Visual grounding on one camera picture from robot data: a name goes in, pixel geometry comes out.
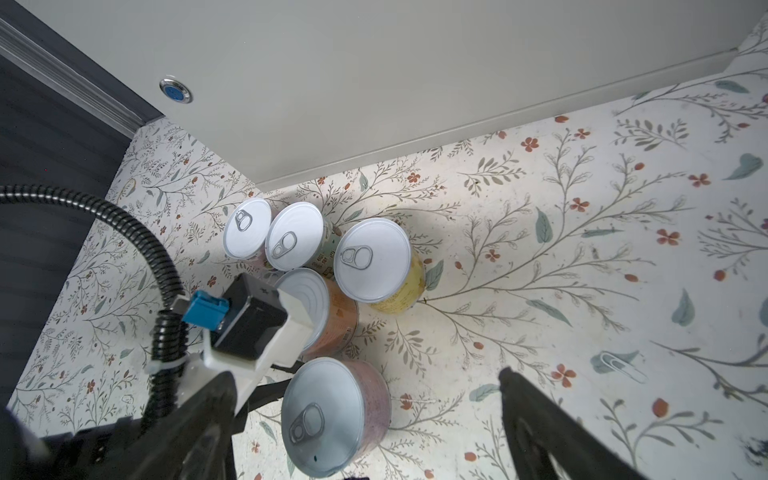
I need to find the beige metal cabinet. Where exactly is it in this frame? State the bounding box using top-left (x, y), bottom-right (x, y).
top-left (25, 1), bottom-right (767, 190)

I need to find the pink ring-pull can front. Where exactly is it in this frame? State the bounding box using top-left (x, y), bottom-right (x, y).
top-left (281, 357), bottom-right (392, 478)

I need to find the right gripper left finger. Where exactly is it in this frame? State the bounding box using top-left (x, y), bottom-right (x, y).
top-left (101, 372), bottom-right (237, 479)

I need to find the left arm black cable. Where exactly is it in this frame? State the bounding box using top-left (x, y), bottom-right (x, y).
top-left (0, 184), bottom-right (190, 433)

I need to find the salmon label can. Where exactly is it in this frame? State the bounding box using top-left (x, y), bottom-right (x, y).
top-left (276, 268), bottom-right (359, 361)

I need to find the pink label can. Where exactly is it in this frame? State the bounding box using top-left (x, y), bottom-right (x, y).
top-left (222, 198), bottom-right (274, 264)

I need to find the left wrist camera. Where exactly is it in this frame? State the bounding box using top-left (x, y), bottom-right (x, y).
top-left (173, 272), bottom-right (316, 415)

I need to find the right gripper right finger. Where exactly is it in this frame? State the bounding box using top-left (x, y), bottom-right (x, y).
top-left (499, 367), bottom-right (643, 480)

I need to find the yellow label ring-pull can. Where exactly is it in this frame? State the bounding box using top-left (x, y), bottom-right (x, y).
top-left (334, 218), bottom-right (426, 315)

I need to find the teal label can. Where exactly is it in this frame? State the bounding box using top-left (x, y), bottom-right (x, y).
top-left (264, 202), bottom-right (341, 279)

